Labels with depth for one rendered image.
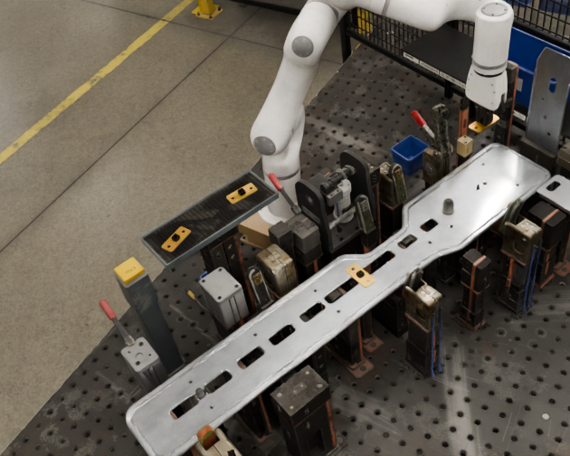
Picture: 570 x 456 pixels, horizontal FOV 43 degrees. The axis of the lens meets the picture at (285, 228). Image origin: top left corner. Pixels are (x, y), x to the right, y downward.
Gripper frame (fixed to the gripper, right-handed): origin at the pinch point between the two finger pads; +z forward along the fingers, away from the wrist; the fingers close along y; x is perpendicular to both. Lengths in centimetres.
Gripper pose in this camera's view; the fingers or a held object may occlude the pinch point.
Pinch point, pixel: (484, 115)
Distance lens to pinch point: 201.7
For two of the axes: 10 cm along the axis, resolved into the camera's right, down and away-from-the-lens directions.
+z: 1.3, 6.7, 7.3
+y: 6.2, 5.2, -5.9
